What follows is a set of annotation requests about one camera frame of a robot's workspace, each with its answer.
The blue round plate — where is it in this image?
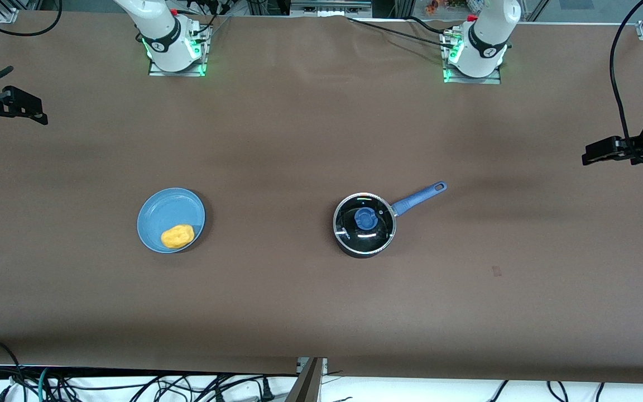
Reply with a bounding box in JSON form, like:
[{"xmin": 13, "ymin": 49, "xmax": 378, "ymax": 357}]
[{"xmin": 137, "ymin": 188, "xmax": 206, "ymax": 254}]

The yellow potato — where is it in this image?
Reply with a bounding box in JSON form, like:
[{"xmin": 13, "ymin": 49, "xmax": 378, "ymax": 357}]
[{"xmin": 161, "ymin": 224, "xmax": 195, "ymax": 250}]

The grey power strip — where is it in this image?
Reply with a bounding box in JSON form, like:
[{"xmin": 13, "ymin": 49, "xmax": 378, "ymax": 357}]
[{"xmin": 290, "ymin": 0, "xmax": 373, "ymax": 17}]

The glass lid with blue knob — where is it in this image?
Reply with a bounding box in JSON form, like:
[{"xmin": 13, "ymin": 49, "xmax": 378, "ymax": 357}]
[{"xmin": 334, "ymin": 194, "xmax": 396, "ymax": 255}]

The brown table cover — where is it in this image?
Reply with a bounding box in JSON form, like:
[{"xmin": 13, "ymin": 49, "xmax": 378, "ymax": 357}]
[{"xmin": 0, "ymin": 11, "xmax": 643, "ymax": 386}]

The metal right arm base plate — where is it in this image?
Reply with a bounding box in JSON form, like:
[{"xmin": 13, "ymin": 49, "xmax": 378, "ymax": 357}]
[{"xmin": 148, "ymin": 22, "xmax": 211, "ymax": 78}]

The black pot with blue handle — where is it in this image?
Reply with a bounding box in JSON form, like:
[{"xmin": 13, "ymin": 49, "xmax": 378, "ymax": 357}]
[{"xmin": 333, "ymin": 181, "xmax": 448, "ymax": 259}]

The metal table bracket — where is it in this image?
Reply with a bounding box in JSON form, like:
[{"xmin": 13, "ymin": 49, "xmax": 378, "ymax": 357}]
[{"xmin": 284, "ymin": 356, "xmax": 329, "ymax": 402}]

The black cable on table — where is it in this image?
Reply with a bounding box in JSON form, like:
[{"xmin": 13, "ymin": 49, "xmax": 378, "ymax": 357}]
[{"xmin": 347, "ymin": 16, "xmax": 459, "ymax": 50}]

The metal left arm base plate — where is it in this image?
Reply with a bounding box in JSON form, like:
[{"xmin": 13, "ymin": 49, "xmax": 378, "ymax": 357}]
[{"xmin": 442, "ymin": 28, "xmax": 502, "ymax": 85}]

